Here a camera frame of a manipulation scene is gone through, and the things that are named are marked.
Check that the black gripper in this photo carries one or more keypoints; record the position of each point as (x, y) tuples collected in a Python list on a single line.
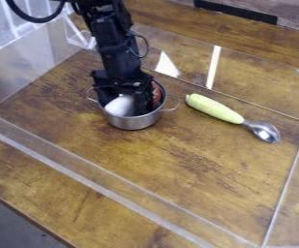
[(135, 84)]

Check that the white red plush mushroom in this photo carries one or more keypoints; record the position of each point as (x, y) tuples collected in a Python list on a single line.
[(122, 106)]

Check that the silver metal pot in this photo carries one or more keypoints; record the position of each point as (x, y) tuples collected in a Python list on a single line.
[(138, 122)]

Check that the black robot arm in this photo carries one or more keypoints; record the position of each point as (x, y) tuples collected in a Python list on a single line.
[(122, 77)]

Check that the black bar in background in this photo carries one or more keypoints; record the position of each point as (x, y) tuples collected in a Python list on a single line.
[(234, 11)]

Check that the green handled metal spoon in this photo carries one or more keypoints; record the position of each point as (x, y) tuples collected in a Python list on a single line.
[(263, 130)]

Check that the clear acrylic enclosure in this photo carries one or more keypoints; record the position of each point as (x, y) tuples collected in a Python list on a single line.
[(191, 183)]

